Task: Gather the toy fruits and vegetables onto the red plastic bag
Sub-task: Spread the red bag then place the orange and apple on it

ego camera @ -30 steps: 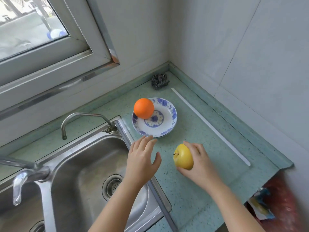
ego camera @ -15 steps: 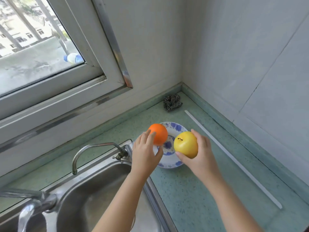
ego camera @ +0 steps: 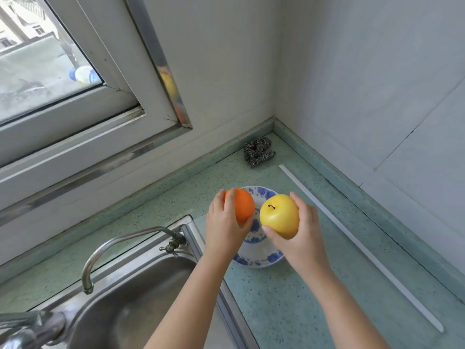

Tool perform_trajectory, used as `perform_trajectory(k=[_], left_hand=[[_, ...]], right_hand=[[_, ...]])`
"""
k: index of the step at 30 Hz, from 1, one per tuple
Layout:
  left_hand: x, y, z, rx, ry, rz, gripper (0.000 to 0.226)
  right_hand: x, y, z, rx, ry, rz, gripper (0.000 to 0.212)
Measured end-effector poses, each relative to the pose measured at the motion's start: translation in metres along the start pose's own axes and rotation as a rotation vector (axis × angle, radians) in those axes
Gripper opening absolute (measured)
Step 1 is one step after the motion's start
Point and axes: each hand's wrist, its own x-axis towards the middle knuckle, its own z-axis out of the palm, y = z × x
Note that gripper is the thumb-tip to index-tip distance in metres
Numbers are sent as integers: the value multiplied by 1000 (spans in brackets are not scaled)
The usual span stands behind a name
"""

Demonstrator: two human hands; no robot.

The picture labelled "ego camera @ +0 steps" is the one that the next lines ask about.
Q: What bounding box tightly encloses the stainless steel sink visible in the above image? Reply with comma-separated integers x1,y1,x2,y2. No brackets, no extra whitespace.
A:
32,214,261,349

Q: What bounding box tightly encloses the orange fruit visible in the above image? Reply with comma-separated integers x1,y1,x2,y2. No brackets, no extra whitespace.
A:
224,188,256,226

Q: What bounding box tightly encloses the white framed window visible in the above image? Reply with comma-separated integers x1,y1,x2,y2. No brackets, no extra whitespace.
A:
0,0,193,229

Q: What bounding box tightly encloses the person's right hand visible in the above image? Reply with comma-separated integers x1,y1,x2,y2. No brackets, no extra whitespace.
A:
261,191,331,279

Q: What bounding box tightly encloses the yellow apple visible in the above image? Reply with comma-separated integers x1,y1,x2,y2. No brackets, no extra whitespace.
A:
259,194,300,240

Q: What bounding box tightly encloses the small curved metal faucet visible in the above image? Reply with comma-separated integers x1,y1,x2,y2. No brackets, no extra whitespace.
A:
81,225,187,296

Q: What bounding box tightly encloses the long white plastic strip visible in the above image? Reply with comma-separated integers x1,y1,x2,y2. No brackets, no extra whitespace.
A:
279,164,445,334

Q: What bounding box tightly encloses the white blue plastic bottle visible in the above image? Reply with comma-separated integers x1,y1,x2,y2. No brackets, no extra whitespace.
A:
69,65,102,87

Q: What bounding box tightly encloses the person's left forearm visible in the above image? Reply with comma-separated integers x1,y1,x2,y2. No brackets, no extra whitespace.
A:
143,257,233,349

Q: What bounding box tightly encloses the person's left hand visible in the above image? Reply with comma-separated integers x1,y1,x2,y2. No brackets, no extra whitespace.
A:
205,189,255,266

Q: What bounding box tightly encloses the steel wool scrubber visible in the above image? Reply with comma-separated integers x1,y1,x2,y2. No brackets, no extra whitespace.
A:
243,137,277,168

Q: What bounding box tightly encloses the blue patterned white plate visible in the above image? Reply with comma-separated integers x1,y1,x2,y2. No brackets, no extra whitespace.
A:
223,185,286,270

